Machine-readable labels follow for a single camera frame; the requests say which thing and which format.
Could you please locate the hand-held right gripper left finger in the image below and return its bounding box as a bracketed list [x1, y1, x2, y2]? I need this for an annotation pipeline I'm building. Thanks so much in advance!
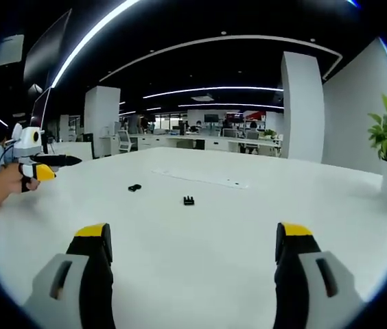
[21, 222, 116, 329]

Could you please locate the long white office desk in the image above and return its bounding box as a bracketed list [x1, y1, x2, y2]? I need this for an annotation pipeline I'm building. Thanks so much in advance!
[128, 133, 283, 157]

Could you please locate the person's left hand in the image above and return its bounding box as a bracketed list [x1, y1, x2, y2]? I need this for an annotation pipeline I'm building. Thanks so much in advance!
[2, 163, 42, 193]

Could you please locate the white flat cable cover strip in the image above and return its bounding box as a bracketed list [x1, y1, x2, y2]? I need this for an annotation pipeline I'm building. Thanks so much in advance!
[151, 167, 250, 190]

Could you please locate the white mesh office chair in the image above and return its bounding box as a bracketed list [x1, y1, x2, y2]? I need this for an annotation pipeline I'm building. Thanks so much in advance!
[117, 130, 133, 154]

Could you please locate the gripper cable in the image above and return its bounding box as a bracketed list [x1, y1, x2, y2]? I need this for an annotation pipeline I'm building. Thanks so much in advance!
[0, 142, 20, 169]

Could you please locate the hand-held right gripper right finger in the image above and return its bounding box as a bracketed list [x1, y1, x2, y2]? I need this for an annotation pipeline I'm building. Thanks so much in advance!
[273, 221, 366, 329]

